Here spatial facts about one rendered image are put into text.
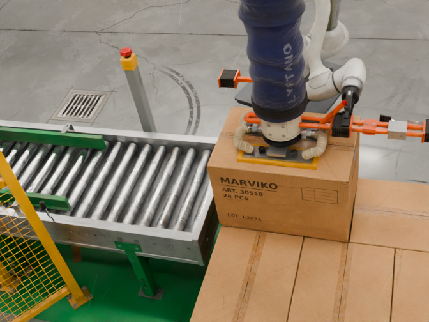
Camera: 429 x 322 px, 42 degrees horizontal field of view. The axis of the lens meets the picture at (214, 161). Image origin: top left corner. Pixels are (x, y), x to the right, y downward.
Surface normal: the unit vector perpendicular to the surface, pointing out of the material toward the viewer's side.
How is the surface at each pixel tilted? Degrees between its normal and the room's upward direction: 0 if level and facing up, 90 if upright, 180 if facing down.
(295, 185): 90
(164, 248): 90
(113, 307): 0
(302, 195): 90
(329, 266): 0
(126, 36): 0
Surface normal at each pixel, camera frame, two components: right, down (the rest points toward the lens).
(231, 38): -0.15, -0.70
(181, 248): -0.26, 0.71
